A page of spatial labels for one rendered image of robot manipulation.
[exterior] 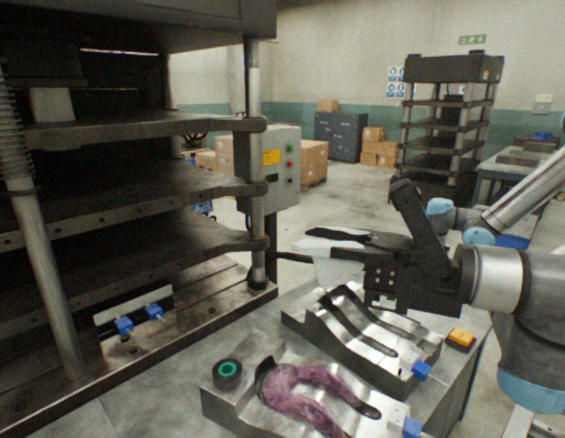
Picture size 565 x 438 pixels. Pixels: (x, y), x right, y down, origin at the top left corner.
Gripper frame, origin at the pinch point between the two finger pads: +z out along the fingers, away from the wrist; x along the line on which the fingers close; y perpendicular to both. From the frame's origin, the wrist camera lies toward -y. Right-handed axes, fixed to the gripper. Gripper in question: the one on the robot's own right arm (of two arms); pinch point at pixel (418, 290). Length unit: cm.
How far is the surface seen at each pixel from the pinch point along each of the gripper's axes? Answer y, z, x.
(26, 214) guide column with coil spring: -62, -40, -100
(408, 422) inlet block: 20.1, 8.1, -45.0
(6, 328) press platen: -67, -7, -112
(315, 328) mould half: -18.6, 7.7, -36.0
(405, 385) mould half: 14.3, 7.4, -35.9
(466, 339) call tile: 18.3, 11.4, 0.9
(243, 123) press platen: -61, -57, -30
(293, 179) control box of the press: -73, -27, 8
